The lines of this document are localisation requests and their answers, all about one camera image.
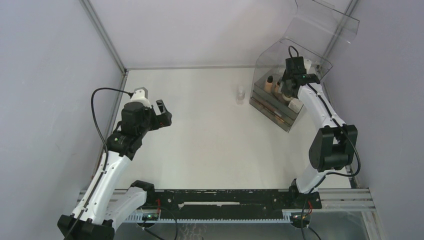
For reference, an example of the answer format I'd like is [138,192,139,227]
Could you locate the foundation bottle with pump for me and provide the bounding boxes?
[271,81,281,99]

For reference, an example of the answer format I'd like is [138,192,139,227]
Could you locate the gold round jar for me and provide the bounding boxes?
[281,93,294,105]

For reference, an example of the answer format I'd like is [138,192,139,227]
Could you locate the white cube box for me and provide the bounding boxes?
[288,98,304,114]

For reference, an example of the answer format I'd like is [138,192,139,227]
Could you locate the square foundation bottle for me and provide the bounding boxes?
[263,75,274,94]

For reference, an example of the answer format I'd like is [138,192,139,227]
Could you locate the clear acrylic organizer box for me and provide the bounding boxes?
[249,0,360,132]

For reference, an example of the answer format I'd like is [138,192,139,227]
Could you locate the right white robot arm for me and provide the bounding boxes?
[281,56,359,208]

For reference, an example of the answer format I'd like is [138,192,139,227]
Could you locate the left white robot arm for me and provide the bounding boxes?
[57,99,172,240]

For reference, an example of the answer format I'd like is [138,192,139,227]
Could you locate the clear plastic bottle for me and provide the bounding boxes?
[236,85,246,105]

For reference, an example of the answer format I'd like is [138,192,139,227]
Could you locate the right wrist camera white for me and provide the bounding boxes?
[303,58,312,74]

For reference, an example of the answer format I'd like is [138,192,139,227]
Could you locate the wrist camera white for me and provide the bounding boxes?
[129,87,151,108]
[303,58,312,74]

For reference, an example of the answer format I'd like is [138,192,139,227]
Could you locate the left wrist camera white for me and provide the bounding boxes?
[129,87,151,108]

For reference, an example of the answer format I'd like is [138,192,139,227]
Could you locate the black mounting rail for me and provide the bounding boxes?
[143,188,323,221]

